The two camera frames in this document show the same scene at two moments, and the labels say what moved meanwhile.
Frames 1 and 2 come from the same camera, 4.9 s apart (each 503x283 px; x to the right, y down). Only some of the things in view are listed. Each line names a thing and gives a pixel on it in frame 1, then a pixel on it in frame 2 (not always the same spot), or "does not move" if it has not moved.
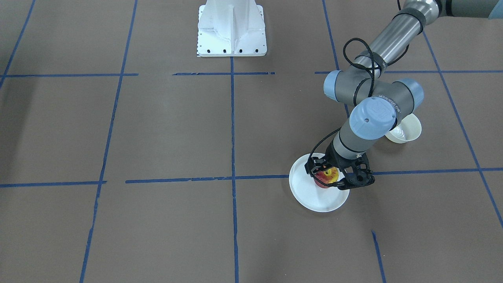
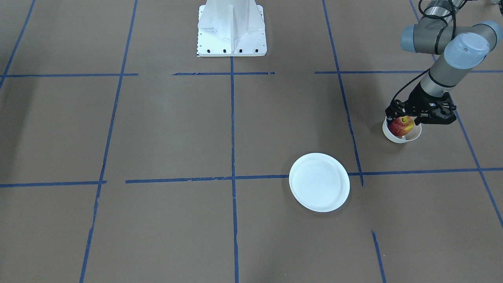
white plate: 309,195 does not move
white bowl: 408,129 does not move
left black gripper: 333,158 to 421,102
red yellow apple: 329,176 to 401,126
